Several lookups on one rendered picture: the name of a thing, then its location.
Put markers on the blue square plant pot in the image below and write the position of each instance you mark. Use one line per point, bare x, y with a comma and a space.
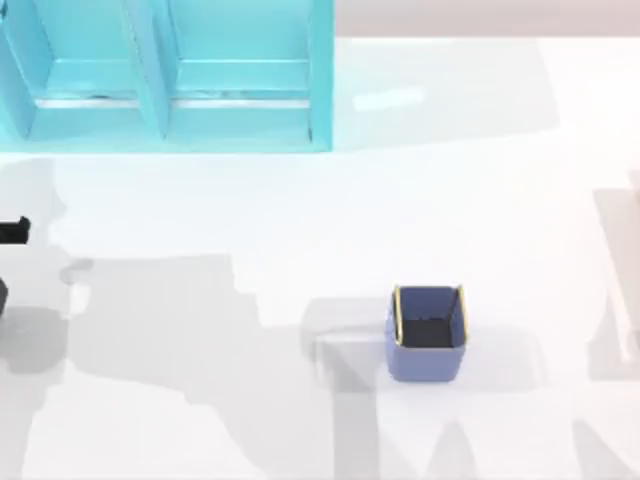
425, 362

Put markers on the light blue rack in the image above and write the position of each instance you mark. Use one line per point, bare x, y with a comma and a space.
240, 75

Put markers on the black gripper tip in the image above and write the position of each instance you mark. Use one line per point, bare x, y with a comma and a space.
14, 233

